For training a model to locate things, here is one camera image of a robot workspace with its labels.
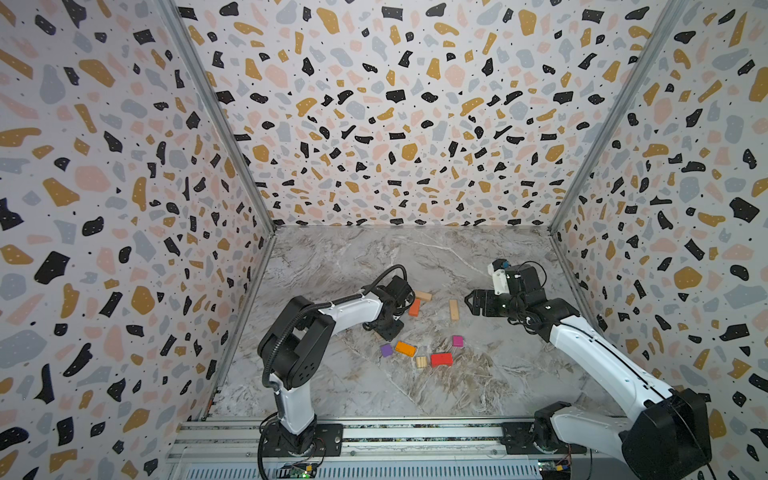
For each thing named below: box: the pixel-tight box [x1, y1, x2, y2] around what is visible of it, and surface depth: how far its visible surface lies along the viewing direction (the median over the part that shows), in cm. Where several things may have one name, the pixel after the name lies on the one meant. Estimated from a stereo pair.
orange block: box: [395, 341, 417, 358], surface depth 92 cm
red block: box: [430, 352, 453, 368], surface depth 89 cm
